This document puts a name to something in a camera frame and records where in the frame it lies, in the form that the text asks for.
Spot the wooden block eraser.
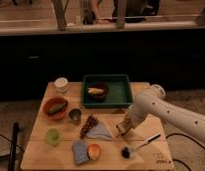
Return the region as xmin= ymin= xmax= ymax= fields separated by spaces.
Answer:
xmin=116 ymin=121 xmax=131 ymax=142

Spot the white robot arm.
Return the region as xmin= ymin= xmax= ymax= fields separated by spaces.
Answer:
xmin=123 ymin=84 xmax=205 ymax=143

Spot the small metal cup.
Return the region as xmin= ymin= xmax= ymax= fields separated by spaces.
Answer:
xmin=69 ymin=108 xmax=81 ymax=125

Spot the white paper cup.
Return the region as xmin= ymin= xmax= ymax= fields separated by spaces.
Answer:
xmin=54 ymin=77 xmax=68 ymax=93

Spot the black white dish brush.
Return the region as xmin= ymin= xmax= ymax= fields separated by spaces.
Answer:
xmin=121 ymin=133 xmax=161 ymax=159

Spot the green plastic tray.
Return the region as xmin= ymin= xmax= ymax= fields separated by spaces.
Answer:
xmin=81 ymin=74 xmax=133 ymax=108

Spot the grey folded cloth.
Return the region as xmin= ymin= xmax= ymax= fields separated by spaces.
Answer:
xmin=86 ymin=123 xmax=112 ymax=140

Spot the brown grape bunch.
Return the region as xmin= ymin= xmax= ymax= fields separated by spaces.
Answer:
xmin=80 ymin=115 xmax=99 ymax=139

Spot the dark brown bowl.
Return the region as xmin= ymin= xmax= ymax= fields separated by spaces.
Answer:
xmin=87 ymin=82 xmax=109 ymax=101

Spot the orange bread roll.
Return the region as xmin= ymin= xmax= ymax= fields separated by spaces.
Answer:
xmin=88 ymin=144 xmax=101 ymax=160

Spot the yellow corn cob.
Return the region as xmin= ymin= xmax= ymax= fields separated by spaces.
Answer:
xmin=88 ymin=88 xmax=104 ymax=95

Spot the blue sponge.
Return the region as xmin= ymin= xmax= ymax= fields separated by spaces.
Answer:
xmin=72 ymin=140 xmax=89 ymax=165

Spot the orange bowl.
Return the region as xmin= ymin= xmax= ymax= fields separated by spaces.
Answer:
xmin=42 ymin=97 xmax=68 ymax=121

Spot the green pickle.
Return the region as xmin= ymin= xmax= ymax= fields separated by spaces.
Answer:
xmin=48 ymin=103 xmax=66 ymax=115

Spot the black stand pole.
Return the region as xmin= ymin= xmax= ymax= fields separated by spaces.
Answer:
xmin=8 ymin=122 xmax=19 ymax=171

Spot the black cable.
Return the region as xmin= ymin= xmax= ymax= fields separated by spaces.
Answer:
xmin=165 ymin=132 xmax=205 ymax=171

